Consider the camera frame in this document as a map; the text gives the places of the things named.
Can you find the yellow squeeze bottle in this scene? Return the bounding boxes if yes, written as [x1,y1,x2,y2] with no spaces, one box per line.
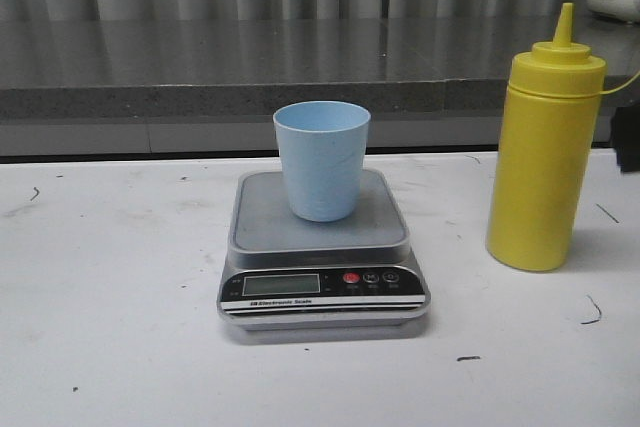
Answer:
[486,3,638,272]

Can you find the light blue plastic cup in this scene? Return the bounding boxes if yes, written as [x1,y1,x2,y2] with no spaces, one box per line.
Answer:
[273,101,371,222]

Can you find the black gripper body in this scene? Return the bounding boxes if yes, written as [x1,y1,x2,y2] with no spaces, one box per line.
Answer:
[611,105,640,172]

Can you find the grey stone counter ledge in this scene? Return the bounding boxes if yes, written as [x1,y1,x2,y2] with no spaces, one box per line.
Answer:
[0,15,640,119]

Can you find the silver electronic kitchen scale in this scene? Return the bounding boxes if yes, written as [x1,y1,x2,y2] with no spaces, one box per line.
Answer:
[217,170,431,331]

